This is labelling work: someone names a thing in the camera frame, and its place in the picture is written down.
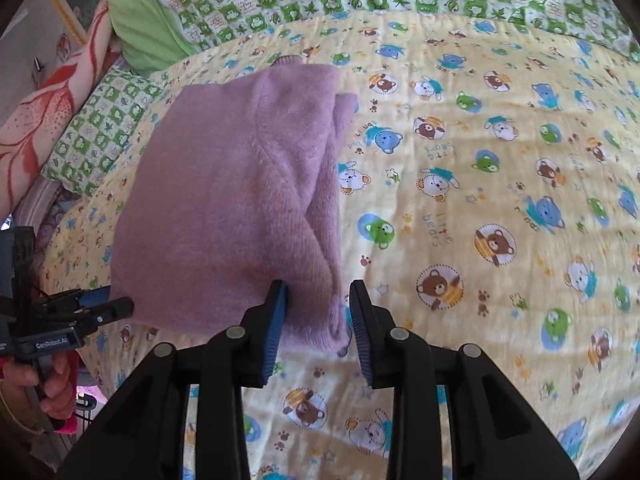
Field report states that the pink knitted sweater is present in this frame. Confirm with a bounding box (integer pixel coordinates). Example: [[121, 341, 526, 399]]
[[107, 55, 361, 361]]

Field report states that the yellow bear print quilt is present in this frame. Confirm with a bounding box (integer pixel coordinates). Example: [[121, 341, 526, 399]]
[[37, 10, 640, 480]]

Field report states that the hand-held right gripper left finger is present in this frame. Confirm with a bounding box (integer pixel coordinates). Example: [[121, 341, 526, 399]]
[[55, 280, 290, 480]]

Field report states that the orange and pink blanket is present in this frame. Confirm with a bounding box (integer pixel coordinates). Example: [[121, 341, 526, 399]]
[[0, 0, 118, 216]]

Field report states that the person's left hand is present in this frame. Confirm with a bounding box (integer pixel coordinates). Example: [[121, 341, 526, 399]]
[[0, 350, 81, 433]]

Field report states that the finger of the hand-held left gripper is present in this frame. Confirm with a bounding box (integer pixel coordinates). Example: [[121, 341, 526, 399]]
[[70, 296, 135, 341], [37, 285, 112, 313]]

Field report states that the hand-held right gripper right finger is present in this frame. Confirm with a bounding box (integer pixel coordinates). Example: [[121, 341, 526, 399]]
[[348, 280, 581, 480]]

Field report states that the plain green blanket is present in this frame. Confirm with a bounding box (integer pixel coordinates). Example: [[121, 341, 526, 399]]
[[107, 0, 201, 73]]

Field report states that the pinkish grey striped cloth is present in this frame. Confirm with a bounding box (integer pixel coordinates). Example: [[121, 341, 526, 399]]
[[10, 180, 83, 261]]

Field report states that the green checked pillow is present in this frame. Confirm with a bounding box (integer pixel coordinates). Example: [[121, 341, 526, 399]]
[[42, 65, 166, 198]]

